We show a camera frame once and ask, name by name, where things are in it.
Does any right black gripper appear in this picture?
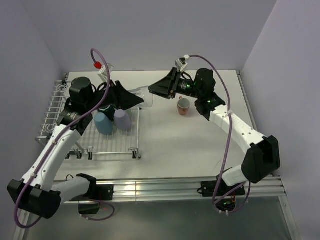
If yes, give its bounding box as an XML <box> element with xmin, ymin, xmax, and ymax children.
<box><xmin>148</xmin><ymin>67</ymin><xmax>202</xmax><ymax>100</ymax></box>

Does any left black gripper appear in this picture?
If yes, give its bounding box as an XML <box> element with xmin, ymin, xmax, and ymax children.
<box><xmin>84</xmin><ymin>79</ymin><xmax>143</xmax><ymax>112</ymax></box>

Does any dark green mug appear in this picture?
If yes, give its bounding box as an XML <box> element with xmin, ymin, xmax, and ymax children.
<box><xmin>97</xmin><ymin>105</ymin><xmax>116</xmax><ymax>122</ymax></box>

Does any clear glass tumbler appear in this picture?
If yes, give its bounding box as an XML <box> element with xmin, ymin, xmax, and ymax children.
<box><xmin>129</xmin><ymin>86</ymin><xmax>154</xmax><ymax>108</ymax></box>

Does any lilac cup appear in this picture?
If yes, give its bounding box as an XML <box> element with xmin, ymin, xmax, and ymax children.
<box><xmin>114</xmin><ymin>109</ymin><xmax>132</xmax><ymax>131</ymax></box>

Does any blue cup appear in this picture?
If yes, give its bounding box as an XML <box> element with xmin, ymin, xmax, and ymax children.
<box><xmin>93</xmin><ymin>112</ymin><xmax>114</xmax><ymax>135</ymax></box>

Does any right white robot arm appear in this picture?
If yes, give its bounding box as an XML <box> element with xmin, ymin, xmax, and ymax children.
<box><xmin>148</xmin><ymin>67</ymin><xmax>281</xmax><ymax>195</ymax></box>

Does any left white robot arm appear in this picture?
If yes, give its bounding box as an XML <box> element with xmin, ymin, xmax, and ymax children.
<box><xmin>7</xmin><ymin>77</ymin><xmax>144</xmax><ymax>222</ymax></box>

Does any pink mug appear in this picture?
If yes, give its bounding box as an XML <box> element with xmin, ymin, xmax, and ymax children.
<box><xmin>177</xmin><ymin>96</ymin><xmax>191</xmax><ymax>116</ymax></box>

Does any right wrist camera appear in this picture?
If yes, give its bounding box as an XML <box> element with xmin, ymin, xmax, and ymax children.
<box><xmin>175</xmin><ymin>55</ymin><xmax>190</xmax><ymax>73</ymax></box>

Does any white wire dish rack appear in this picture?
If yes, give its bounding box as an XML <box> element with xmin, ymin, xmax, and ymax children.
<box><xmin>36</xmin><ymin>75</ymin><xmax>144</xmax><ymax>160</ymax></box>

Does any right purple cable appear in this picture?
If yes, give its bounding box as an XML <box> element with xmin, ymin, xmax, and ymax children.
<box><xmin>187</xmin><ymin>54</ymin><xmax>252</xmax><ymax>213</ymax></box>

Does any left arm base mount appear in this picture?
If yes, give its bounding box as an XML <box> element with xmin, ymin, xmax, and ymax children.
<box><xmin>70</xmin><ymin>184</ymin><xmax>114</xmax><ymax>216</ymax></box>

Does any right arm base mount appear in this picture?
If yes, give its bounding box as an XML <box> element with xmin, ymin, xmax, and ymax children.
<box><xmin>197</xmin><ymin>180</ymin><xmax>246</xmax><ymax>197</ymax></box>

